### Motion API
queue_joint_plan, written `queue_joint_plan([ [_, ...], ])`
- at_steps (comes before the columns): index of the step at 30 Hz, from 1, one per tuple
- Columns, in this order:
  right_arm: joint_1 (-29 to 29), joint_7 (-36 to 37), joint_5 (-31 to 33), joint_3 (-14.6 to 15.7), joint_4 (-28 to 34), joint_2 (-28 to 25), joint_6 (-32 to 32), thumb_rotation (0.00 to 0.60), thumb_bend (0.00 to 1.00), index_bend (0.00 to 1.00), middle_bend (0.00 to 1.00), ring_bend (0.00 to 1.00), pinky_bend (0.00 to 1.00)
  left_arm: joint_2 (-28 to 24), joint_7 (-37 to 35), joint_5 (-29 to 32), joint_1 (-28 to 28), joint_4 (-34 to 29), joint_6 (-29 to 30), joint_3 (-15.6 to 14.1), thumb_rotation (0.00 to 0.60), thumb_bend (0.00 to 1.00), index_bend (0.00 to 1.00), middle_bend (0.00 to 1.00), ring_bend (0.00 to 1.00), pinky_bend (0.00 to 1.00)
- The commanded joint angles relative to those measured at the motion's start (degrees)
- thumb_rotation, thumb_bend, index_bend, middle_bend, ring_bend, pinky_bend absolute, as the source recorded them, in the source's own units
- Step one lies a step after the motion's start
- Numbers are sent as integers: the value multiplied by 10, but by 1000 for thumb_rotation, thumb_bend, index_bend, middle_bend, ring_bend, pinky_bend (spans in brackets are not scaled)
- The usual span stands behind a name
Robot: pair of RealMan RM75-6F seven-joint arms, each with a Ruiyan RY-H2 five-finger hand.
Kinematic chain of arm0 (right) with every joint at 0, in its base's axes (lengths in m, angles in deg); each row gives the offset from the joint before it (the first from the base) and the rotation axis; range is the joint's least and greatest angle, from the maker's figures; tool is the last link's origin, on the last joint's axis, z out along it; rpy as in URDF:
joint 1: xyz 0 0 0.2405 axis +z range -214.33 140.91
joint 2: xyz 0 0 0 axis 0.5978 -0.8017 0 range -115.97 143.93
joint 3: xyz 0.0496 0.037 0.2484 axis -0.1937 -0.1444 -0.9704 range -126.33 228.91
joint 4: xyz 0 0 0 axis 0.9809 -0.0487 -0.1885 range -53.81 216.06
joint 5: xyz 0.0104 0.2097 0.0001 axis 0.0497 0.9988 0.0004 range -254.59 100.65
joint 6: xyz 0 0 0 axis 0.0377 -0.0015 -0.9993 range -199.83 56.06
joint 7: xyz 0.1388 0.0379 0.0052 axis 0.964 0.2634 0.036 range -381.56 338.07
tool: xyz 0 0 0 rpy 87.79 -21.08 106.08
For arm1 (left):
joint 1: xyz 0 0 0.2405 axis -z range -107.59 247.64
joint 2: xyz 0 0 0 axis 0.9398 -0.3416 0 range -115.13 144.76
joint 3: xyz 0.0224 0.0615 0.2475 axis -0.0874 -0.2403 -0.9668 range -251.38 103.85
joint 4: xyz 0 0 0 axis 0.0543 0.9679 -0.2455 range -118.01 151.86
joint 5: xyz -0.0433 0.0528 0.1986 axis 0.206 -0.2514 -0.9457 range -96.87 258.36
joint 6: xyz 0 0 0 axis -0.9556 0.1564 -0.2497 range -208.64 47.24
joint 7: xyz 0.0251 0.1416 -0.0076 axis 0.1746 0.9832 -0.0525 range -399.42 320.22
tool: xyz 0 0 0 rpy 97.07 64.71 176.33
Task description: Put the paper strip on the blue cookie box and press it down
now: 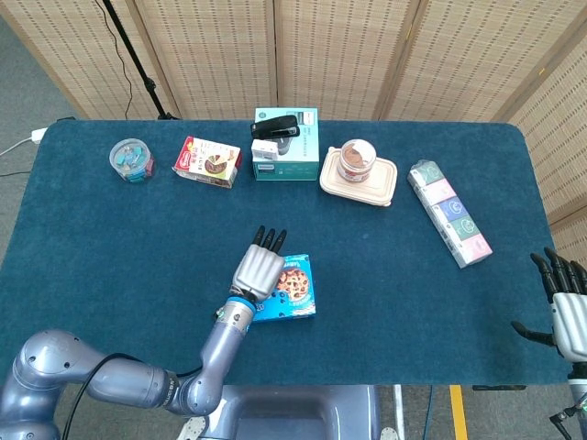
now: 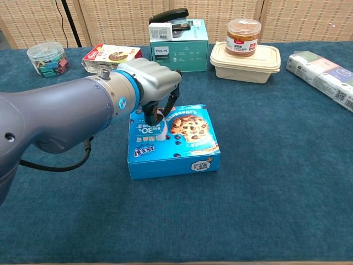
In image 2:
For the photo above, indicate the black and silver left hand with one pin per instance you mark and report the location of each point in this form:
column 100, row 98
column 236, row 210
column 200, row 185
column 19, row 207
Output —
column 154, row 76

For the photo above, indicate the blue cookie box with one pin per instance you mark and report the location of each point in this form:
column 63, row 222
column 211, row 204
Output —
column 171, row 163

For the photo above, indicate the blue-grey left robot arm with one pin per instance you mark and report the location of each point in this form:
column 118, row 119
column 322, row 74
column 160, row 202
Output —
column 55, row 116

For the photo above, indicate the teal Philips product box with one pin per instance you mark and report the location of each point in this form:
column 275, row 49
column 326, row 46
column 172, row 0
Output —
column 187, row 52

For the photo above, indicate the small white box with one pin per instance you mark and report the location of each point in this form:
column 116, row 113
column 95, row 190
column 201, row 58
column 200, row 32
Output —
column 160, row 32

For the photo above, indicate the red and white cake box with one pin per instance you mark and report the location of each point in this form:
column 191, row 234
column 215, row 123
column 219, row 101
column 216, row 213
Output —
column 110, row 56

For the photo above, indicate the black stapler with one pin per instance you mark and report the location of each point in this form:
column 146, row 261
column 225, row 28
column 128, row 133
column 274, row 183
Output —
column 171, row 15

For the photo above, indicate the bamboo folding screen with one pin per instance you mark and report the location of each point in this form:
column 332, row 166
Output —
column 124, row 19

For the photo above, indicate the beige lidded lunch container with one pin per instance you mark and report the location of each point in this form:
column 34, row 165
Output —
column 245, row 69

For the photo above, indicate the clear jar with brown food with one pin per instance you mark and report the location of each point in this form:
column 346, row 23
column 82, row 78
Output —
column 243, row 38

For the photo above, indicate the black tripod stand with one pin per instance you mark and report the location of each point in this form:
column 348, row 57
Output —
column 71, row 23

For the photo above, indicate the clear jar of binder clips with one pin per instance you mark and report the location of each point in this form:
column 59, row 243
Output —
column 49, row 62

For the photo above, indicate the blue table cloth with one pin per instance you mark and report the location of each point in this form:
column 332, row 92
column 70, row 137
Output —
column 248, row 165

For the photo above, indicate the multicolour tissue pack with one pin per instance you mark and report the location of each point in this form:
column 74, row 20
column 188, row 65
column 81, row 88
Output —
column 325, row 76

